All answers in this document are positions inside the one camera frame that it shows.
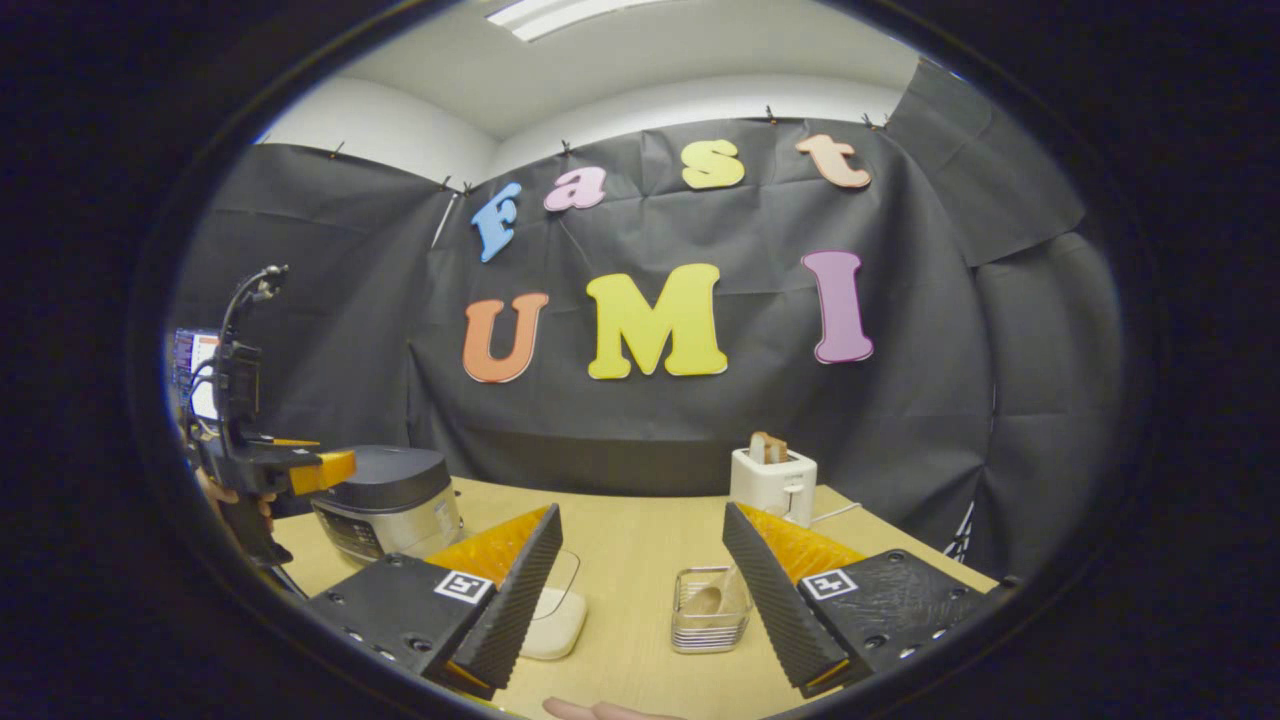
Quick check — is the wooden spoon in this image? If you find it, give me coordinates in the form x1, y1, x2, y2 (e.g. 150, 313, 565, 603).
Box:
683, 568, 747, 631

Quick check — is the black backdrop cloth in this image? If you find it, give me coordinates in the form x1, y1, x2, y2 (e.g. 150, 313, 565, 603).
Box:
165, 55, 1126, 581

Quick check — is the computer monitor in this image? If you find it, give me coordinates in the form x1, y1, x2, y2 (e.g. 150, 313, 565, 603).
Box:
172, 328, 223, 421

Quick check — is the clear wire chopstick holder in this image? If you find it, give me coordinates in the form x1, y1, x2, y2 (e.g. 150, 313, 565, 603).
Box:
671, 566, 753, 655

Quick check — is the silver black rice cooker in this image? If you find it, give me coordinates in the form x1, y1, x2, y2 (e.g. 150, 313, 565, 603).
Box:
311, 445, 466, 569

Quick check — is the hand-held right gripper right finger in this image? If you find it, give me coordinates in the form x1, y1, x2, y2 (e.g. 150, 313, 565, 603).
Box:
722, 502, 1001, 699

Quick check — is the white rice box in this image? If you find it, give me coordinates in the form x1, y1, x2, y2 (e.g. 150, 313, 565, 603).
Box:
518, 548, 588, 661

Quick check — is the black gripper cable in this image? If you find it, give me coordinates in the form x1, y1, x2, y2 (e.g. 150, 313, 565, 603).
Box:
215, 265, 291, 461

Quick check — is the white toaster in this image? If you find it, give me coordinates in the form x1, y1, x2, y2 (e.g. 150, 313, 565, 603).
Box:
730, 447, 818, 528

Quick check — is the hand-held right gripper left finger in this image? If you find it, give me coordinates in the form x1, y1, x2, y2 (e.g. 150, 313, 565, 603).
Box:
305, 503, 564, 701

